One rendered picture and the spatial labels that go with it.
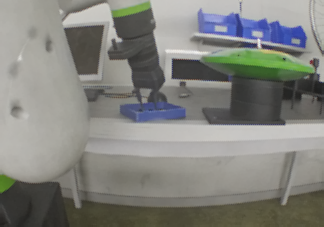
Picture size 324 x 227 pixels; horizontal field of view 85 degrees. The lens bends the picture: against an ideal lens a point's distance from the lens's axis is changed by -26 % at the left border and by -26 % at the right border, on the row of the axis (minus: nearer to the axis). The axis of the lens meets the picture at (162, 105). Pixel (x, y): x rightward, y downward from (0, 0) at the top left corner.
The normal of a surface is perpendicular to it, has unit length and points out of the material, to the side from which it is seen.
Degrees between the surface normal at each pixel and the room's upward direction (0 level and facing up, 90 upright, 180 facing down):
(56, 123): 88
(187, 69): 90
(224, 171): 90
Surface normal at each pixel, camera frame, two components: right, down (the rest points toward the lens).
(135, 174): 0.01, 0.18
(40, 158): 0.54, 0.41
